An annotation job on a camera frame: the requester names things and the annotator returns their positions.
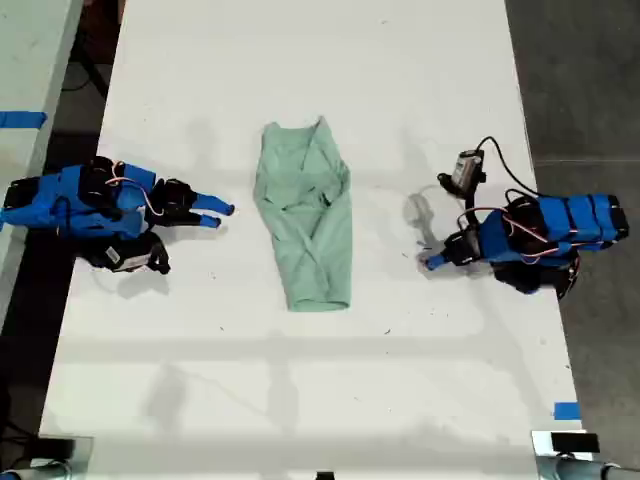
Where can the small black box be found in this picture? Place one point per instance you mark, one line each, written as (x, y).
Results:
(56, 448)
(575, 443)

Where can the pale green T-shirt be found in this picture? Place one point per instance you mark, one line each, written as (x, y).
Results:
(305, 225)

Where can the pale mounting plate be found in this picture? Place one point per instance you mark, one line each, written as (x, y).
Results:
(540, 445)
(82, 452)

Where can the black camera stalk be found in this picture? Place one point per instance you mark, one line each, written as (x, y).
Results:
(161, 255)
(452, 184)

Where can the silver metal pipe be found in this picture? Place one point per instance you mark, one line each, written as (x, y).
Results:
(35, 472)
(575, 471)

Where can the black camera box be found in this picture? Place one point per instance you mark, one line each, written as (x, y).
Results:
(466, 170)
(120, 257)

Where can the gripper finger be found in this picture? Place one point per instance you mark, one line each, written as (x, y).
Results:
(439, 261)
(212, 203)
(207, 220)

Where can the blue tape strip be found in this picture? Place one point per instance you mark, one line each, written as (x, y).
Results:
(22, 120)
(567, 411)

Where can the white side table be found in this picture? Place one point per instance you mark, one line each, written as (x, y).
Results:
(30, 60)

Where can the small black clip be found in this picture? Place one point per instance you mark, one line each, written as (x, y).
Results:
(325, 476)

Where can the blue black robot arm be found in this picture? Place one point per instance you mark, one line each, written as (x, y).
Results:
(565, 220)
(65, 200)

